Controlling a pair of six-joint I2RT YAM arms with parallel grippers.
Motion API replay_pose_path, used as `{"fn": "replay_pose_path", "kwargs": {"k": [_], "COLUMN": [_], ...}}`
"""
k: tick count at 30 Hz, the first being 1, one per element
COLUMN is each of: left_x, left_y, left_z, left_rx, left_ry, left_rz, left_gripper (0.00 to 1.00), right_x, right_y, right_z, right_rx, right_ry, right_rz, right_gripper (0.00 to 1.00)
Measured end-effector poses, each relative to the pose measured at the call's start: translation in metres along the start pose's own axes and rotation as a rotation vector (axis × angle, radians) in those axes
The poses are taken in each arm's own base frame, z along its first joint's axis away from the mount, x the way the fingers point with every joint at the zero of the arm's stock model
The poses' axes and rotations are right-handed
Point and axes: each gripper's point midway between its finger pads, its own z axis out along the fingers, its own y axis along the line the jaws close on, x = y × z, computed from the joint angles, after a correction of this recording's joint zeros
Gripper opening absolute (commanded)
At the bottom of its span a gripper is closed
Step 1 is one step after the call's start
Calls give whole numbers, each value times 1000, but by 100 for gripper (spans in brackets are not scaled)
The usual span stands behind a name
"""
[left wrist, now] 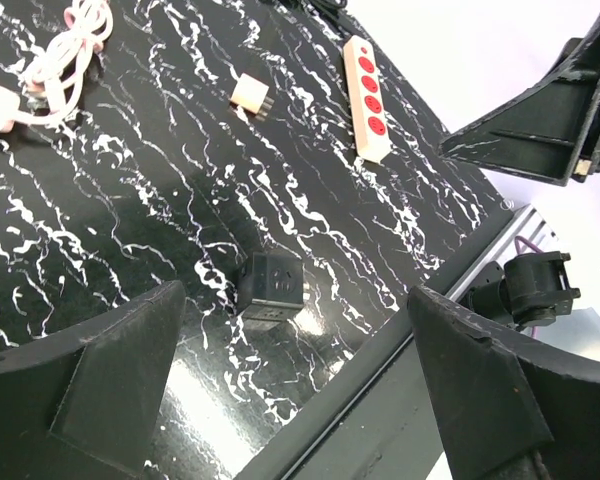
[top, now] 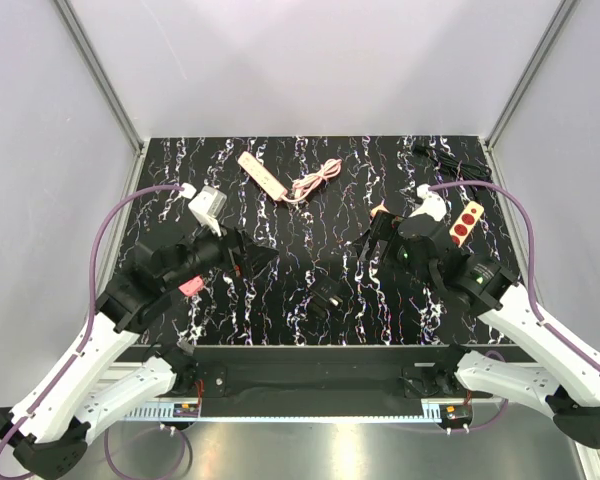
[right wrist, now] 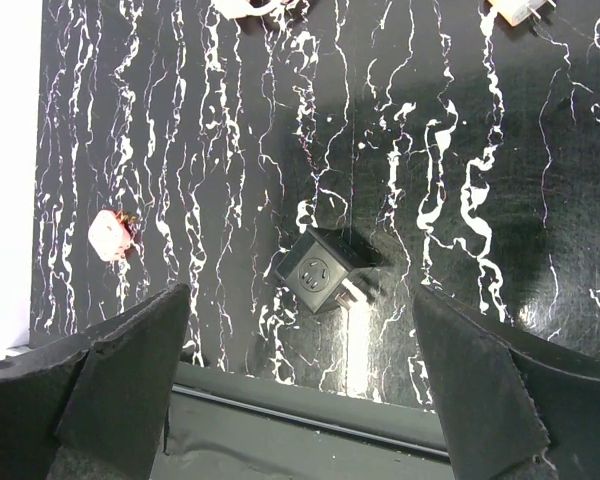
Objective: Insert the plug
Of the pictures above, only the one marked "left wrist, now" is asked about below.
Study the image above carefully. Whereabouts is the beige plug adapter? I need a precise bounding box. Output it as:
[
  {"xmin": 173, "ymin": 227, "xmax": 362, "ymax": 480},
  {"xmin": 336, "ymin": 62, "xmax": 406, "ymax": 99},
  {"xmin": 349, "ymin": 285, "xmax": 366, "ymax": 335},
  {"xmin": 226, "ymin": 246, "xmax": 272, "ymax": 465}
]
[{"xmin": 230, "ymin": 73, "xmax": 274, "ymax": 120}]

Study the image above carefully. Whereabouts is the pink cable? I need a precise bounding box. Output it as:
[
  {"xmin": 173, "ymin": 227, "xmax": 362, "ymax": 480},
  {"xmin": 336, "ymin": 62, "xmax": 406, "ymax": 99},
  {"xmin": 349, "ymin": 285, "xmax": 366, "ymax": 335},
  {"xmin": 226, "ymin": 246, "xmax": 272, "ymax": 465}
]
[{"xmin": 9, "ymin": 0, "xmax": 115, "ymax": 127}]

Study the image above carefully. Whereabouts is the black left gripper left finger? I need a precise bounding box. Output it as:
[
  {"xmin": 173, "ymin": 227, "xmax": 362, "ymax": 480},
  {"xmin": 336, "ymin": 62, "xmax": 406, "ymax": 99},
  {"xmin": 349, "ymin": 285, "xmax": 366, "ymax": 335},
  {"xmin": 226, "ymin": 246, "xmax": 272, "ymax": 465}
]
[{"xmin": 0, "ymin": 281, "xmax": 186, "ymax": 479}]

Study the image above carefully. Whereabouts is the black right arm base joint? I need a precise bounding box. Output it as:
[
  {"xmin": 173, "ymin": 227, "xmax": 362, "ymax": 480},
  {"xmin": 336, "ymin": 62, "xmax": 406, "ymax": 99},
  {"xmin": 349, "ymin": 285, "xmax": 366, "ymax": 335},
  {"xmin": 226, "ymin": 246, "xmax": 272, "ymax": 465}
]
[{"xmin": 458, "ymin": 251, "xmax": 581, "ymax": 331}]

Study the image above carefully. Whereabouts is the black cube socket adapter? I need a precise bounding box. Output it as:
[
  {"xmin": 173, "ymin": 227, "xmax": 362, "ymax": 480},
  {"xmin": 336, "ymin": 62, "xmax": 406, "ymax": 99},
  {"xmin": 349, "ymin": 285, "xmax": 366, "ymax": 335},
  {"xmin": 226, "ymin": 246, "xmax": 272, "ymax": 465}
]
[{"xmin": 236, "ymin": 252, "xmax": 304, "ymax": 322}]

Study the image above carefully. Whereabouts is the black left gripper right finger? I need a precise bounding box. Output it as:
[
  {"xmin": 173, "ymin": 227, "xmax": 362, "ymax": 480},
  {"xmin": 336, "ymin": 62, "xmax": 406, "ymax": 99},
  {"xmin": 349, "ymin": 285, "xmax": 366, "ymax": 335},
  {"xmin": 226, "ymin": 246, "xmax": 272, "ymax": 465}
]
[{"xmin": 407, "ymin": 287, "xmax": 600, "ymax": 479}]

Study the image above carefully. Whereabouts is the beige red power strip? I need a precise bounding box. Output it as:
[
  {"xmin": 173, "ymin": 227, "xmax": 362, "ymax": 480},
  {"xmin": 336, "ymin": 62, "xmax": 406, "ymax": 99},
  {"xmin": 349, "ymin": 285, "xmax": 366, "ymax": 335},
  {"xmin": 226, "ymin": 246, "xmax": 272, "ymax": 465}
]
[{"xmin": 343, "ymin": 35, "xmax": 392, "ymax": 164}]

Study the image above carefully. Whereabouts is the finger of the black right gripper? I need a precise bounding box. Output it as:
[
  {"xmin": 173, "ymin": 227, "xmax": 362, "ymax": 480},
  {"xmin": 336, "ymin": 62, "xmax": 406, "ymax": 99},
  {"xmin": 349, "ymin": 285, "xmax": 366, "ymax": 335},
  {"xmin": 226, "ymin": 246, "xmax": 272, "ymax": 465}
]
[{"xmin": 439, "ymin": 14, "xmax": 600, "ymax": 186}]

